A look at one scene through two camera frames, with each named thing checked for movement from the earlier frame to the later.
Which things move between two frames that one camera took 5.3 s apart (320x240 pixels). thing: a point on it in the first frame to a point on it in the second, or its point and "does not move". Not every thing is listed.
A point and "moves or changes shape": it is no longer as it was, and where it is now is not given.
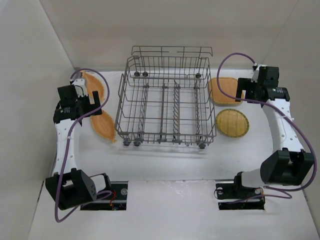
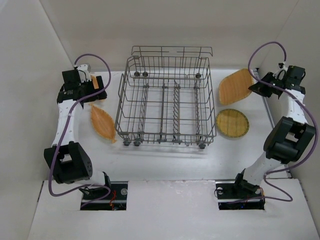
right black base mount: [232, 196] does not move
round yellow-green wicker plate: [232, 123] does not move
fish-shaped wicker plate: [104, 124] does not move
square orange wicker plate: [229, 86] moves or changes shape
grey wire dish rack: [165, 95] does not move
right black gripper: [247, 88] to [261, 86]
